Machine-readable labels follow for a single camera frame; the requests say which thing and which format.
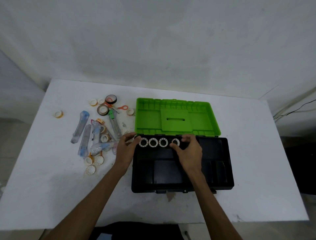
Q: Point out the person's left forearm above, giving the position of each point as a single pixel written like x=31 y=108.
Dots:
x=86 y=205

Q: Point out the dark tape roll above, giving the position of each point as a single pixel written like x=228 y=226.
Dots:
x=98 y=110

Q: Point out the black toolbox tray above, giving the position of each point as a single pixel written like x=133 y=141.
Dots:
x=214 y=153

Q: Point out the lone small yellow tape roll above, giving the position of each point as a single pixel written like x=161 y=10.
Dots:
x=56 y=114

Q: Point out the person's right forearm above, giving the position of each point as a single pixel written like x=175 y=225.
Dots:
x=214 y=207

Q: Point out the person's right hand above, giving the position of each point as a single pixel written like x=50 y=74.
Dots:
x=191 y=155

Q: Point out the pile of small tape rolls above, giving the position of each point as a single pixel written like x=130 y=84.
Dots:
x=86 y=170

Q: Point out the person's black clothing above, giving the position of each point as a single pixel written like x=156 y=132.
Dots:
x=138 y=231

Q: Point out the green utility knife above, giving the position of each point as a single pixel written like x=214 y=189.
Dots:
x=114 y=126

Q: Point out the orange handled scissors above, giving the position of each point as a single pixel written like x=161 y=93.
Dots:
x=118 y=108

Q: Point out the black tape roll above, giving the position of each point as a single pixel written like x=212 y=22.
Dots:
x=107 y=99

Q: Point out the person's left hand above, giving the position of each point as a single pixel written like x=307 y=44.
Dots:
x=124 y=153

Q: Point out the black toolbox with green lid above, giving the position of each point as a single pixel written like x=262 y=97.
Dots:
x=148 y=118

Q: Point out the blue knife package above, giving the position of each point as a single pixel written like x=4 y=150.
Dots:
x=84 y=141
x=80 y=126

